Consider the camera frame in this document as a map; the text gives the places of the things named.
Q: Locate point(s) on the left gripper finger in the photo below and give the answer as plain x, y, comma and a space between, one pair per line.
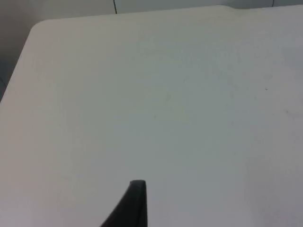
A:
133, 208

